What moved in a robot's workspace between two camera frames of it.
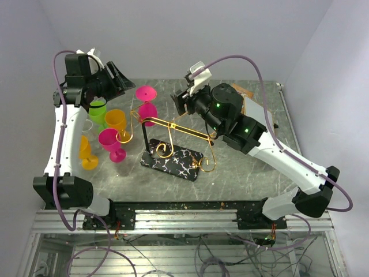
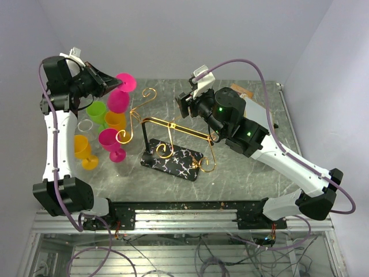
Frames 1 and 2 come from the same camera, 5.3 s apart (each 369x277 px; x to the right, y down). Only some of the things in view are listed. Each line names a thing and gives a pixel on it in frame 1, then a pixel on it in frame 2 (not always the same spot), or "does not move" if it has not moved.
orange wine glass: [116, 119] does not move
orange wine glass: [89, 161] does not move
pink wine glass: [147, 109] to [119, 99]
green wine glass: [97, 114] does not move
